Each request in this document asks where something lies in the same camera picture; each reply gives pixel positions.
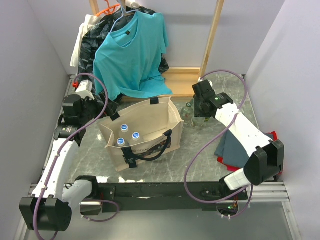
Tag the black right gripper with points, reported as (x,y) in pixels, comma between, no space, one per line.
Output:
(197,112)

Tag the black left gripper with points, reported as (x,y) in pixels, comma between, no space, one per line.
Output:
(110,108)

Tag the cream canvas tote bag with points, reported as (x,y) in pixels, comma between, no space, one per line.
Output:
(158,122)

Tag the blue-cap water bottle front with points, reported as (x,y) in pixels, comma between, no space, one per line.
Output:
(136,138)

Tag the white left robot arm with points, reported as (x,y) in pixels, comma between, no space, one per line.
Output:
(51,204)

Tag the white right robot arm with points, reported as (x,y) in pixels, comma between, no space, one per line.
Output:
(266,156)

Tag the wooden clothes rack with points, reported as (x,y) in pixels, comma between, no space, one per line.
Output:
(179,79)

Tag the folded grey-blue garment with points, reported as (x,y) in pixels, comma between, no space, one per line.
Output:
(231,153)

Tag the blue-cap water bottle labelled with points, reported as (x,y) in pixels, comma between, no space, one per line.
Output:
(121,142)

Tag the turquoise t-shirt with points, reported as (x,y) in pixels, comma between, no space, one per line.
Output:
(127,63)

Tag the dark leaf-print shirt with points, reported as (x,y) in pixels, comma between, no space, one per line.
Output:
(94,39)

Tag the cream hanging garment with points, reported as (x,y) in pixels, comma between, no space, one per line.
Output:
(89,22)

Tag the orange clothes hanger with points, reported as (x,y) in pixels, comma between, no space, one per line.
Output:
(109,10)

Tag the light blue clothes hanger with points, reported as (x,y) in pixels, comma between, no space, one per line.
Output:
(124,13)

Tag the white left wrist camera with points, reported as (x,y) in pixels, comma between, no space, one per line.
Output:
(84,89)

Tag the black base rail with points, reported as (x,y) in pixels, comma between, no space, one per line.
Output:
(149,196)

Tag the aluminium extrusion rail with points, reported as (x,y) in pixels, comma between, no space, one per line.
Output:
(269,192)

